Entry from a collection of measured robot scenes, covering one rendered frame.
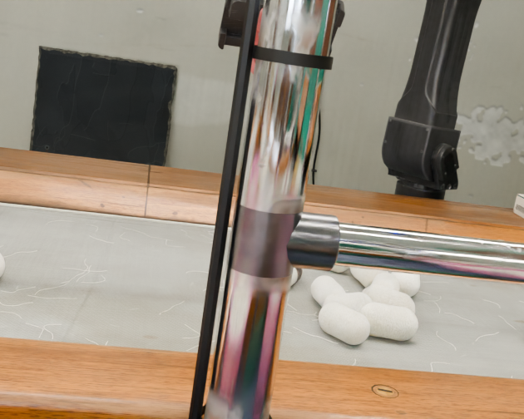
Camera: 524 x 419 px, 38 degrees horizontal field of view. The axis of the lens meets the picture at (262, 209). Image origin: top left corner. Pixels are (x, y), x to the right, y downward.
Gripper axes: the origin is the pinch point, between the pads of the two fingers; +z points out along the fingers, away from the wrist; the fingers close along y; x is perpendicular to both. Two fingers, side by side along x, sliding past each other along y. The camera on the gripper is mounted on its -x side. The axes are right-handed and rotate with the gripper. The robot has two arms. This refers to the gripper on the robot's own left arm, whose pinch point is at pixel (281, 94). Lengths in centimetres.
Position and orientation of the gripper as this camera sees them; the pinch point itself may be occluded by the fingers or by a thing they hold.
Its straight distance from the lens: 62.4
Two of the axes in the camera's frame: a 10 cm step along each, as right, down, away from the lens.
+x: -2.0, 5.7, 7.9
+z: 0.0, 8.1, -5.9
